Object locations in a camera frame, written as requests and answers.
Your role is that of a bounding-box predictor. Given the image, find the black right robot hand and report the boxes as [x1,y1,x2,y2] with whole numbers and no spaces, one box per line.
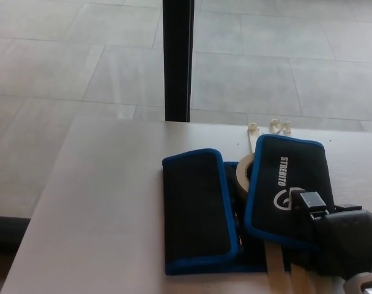
[288,189,372,280]

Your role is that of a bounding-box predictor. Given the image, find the black blue-trimmed folding toolkit case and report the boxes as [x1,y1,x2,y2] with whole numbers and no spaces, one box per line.
[161,134,338,276]

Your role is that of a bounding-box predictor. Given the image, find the beige masking tape roll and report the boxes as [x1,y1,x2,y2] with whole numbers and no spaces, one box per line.
[235,153,258,202]

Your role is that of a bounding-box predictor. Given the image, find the long beige masking tape strip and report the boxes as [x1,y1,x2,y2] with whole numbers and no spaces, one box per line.
[246,122,261,157]

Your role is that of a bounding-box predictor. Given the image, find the black vertical post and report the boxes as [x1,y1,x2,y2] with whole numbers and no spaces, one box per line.
[162,0,196,123]

